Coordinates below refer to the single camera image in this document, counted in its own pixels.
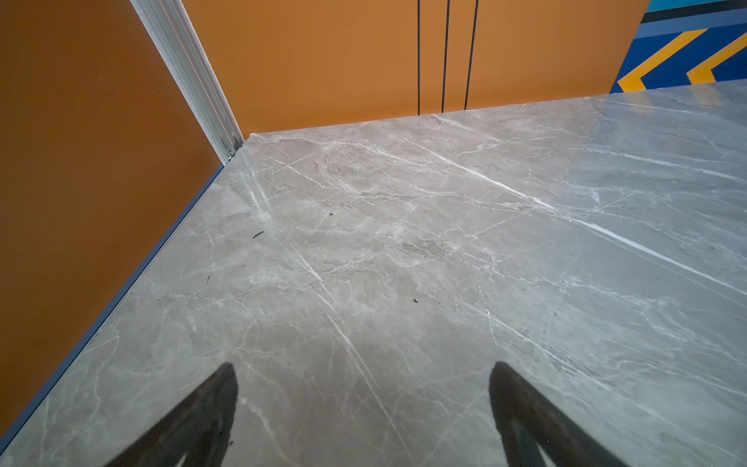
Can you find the left aluminium corner post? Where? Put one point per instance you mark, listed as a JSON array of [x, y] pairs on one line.
[[171, 30]]

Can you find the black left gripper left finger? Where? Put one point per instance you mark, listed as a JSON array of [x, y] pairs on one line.
[[197, 432]]

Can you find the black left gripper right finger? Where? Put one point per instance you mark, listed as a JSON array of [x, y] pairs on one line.
[[532, 429]]

